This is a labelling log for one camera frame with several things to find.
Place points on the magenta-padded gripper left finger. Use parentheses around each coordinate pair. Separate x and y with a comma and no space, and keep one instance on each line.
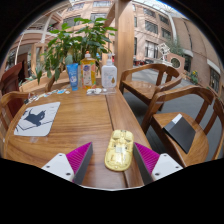
(78,158)

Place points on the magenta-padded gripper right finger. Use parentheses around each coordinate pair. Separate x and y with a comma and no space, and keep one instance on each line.
(148,158)

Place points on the yellow computer mouse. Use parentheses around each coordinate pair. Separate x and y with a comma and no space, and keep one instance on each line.
(119,151)

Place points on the wooden armchair with black notebook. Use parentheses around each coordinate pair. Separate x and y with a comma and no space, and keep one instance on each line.
(166,121)

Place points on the black notebook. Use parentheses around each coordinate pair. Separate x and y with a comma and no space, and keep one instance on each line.
(181,133)

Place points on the blue sticker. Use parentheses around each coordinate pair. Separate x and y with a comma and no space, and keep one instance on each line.
(62,91)

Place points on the clear plastic packet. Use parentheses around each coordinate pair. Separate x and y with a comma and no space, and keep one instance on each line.
(100,91)

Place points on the blue squeeze tube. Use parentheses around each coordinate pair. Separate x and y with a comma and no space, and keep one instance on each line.
(73,77)

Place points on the wooden planter box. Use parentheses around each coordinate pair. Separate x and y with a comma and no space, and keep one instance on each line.
(33,87)

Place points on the yellow dish soap bottle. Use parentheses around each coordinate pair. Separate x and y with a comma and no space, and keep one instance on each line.
(88,71)

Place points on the white pump bottle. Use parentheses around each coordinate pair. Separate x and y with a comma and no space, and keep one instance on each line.
(109,76)

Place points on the yellow flowering plant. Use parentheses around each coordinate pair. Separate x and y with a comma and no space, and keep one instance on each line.
(193,76)

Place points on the dark red wooden podium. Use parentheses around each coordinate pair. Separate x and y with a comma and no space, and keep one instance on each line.
(11,78)

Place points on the white outdoor sculpture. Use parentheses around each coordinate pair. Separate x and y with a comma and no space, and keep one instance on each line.
(164,50)

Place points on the green potted plant white pot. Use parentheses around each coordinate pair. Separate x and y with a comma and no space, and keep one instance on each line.
(71,43)

